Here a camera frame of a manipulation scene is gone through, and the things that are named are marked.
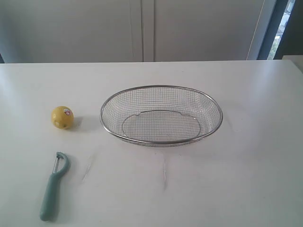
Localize yellow lemon with sticker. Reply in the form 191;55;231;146
51;106;74;129

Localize teal handled vegetable peeler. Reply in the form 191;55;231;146
39;152;70;221

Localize oval steel mesh basket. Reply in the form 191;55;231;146
99;85;223;147

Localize white cabinet doors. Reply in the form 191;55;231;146
0;0;275;63

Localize dark window frame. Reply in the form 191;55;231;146
257;0;303;60

